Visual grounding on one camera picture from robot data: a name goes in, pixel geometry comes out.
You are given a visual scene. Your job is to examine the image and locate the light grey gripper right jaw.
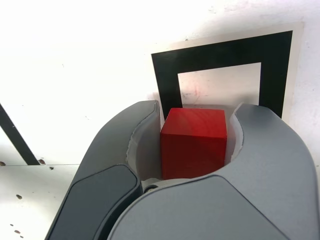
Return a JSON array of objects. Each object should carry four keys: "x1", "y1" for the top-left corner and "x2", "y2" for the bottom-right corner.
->
[{"x1": 107, "y1": 101, "x2": 316, "y2": 240}]

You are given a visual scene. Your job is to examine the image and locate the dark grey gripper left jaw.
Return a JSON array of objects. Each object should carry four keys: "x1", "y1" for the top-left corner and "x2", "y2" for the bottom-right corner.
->
[{"x1": 45, "y1": 99, "x2": 163, "y2": 240}]

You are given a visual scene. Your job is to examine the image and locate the red cube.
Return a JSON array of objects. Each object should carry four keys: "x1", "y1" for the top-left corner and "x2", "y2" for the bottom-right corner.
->
[{"x1": 159, "y1": 107, "x2": 229, "y2": 180}]

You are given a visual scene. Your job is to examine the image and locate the black tape square outline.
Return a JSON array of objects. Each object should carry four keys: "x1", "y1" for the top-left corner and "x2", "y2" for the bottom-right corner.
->
[{"x1": 150, "y1": 30, "x2": 294, "y2": 123}]

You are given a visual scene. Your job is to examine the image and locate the black tape strip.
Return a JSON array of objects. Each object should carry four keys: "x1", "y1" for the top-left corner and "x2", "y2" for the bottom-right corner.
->
[{"x1": 0, "y1": 102, "x2": 41, "y2": 166}]

